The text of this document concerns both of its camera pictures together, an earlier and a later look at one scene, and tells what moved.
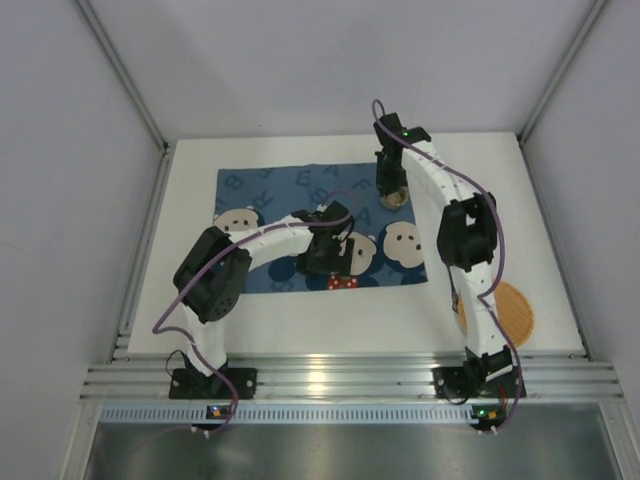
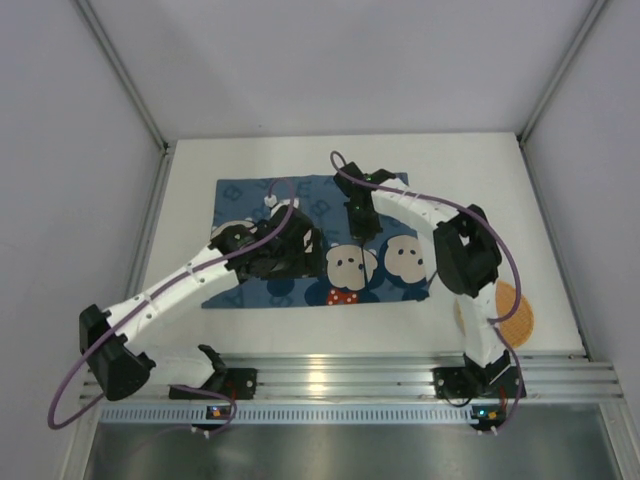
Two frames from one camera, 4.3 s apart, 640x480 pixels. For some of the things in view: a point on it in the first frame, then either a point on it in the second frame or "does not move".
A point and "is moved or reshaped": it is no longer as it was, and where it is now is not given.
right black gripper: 391,182 → 364,228
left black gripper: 322,263 → 310,245
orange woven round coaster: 514,309 does not move
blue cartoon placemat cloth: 386,243 is moved or reshaped
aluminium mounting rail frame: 146,378 does not move
